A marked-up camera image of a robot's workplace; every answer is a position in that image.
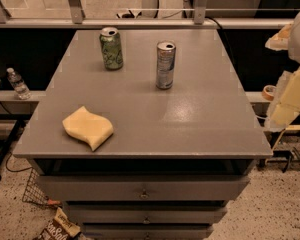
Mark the black table leg stand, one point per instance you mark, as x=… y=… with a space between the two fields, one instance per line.
x=7 y=143

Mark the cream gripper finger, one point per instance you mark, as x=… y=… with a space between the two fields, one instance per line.
x=285 y=107
x=280 y=41

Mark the roll of tape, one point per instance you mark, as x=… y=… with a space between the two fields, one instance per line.
x=268 y=92

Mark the snack chip bag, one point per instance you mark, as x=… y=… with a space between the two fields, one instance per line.
x=59 y=228

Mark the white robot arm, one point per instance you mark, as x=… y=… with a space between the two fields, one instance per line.
x=293 y=54

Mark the wire mesh basket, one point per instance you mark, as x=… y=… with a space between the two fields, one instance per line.
x=32 y=193

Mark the silver redbull can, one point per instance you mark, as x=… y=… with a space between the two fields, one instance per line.
x=166 y=52

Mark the yellow sponge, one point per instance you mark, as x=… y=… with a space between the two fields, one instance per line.
x=88 y=127

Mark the grey drawer cabinet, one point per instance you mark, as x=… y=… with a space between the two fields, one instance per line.
x=176 y=156

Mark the metal railing frame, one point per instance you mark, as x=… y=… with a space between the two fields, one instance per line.
x=148 y=14

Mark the plastic water bottle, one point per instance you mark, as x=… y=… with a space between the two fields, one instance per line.
x=18 y=84

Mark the green soda can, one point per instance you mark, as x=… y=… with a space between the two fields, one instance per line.
x=111 y=48

